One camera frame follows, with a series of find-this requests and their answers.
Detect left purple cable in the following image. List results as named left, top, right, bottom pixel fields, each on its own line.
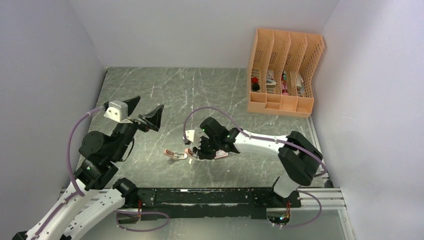
left=33, top=105, right=170, bottom=240

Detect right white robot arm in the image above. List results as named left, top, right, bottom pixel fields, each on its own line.
left=183, top=117, right=324, bottom=207

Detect pink items in organizer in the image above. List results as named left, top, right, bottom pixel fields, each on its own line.
left=265, top=70, right=306, bottom=97

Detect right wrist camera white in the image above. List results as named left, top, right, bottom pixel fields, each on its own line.
left=184, top=129, right=201, bottom=148

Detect purple cable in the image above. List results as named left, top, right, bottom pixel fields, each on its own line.
left=182, top=106, right=329, bottom=229
left=33, top=105, right=170, bottom=240

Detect orange file organizer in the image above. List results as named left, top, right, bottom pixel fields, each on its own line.
left=247, top=28, right=325, bottom=118

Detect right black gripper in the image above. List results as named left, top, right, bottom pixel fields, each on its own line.
left=192, top=135, right=221, bottom=160

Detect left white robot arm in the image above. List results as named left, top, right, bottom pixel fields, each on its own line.
left=14, top=96, right=164, bottom=240

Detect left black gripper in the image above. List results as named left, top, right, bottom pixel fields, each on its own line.
left=110, top=95, right=164, bottom=161

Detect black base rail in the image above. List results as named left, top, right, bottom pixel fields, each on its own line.
left=123, top=187, right=301, bottom=220

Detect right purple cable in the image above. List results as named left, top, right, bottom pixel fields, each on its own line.
left=182, top=106, right=329, bottom=229

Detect red black item in organizer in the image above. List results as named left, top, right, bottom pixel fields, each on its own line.
left=251, top=77, right=261, bottom=92

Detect pink stapler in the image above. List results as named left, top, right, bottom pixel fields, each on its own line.
left=163, top=149, right=188, bottom=161
left=184, top=148, right=199, bottom=159

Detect red white staple box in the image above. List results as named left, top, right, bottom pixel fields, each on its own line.
left=214, top=150, right=229, bottom=160

